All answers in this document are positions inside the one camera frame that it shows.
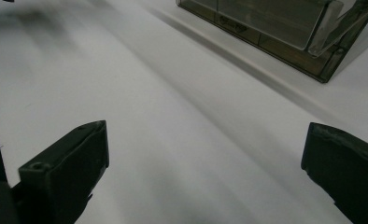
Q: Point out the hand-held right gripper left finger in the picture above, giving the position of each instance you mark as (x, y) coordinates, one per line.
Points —
(67, 168)

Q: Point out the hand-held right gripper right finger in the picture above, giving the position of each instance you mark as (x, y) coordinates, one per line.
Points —
(347, 165)

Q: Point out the clear smoky plastic box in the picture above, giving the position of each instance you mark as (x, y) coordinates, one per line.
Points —
(275, 28)

